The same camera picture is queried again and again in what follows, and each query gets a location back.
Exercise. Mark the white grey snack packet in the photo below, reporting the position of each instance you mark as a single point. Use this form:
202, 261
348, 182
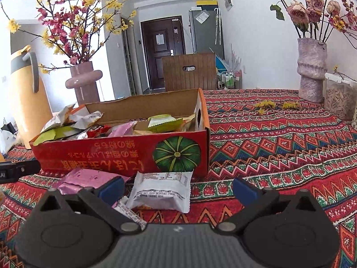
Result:
160, 191
129, 213

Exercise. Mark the dried pink roses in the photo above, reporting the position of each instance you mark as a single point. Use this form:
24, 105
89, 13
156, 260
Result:
309, 5

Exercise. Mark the patterned red tablecloth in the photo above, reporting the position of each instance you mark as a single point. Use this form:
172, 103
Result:
279, 150

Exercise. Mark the fallen yellow petals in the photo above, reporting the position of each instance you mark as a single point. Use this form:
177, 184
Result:
265, 105
291, 105

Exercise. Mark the black paper bag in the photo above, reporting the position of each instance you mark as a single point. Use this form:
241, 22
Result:
9, 125

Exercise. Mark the clear jar of seeds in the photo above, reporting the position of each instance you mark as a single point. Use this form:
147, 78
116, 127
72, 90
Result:
339, 100

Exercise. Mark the red foil snack packet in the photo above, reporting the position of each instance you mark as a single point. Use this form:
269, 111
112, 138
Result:
97, 131

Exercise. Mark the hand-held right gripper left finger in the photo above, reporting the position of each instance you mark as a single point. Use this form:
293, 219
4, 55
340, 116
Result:
111, 189

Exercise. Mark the pink textured vase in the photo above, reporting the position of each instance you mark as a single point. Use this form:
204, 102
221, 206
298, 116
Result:
311, 72

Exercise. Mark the pink yellow flower branches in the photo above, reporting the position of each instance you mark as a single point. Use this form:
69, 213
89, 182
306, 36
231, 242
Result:
72, 28

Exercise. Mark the small green snack packet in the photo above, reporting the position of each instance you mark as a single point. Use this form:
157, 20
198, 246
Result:
163, 122

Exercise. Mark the long green snack packet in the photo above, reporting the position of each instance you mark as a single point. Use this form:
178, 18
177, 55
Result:
55, 134

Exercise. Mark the yellow box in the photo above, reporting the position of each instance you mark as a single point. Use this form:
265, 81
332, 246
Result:
206, 2

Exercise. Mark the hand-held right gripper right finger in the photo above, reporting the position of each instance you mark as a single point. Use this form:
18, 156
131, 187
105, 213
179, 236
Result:
246, 189

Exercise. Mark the dark brown door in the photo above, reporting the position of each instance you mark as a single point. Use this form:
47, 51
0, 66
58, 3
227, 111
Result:
160, 55

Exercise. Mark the pink snack packet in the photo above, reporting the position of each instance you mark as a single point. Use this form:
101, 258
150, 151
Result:
124, 128
86, 180

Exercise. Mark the trolley rack with bottles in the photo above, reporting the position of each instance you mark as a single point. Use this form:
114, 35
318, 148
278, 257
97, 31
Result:
230, 79

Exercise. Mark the yellow thermos jug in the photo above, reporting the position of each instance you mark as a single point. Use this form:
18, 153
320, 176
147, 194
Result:
28, 103

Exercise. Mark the red cardboard box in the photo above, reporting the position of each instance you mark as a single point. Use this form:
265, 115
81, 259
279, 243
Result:
125, 153

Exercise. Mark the grey refrigerator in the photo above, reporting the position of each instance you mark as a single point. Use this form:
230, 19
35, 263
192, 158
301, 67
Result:
203, 33

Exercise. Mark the white feathery decoration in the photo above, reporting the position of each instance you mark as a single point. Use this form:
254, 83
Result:
233, 58

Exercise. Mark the white blue plastic bag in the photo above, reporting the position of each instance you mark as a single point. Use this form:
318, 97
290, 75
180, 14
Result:
6, 142

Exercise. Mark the white umbrella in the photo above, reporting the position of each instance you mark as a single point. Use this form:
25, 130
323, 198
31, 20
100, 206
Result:
218, 25

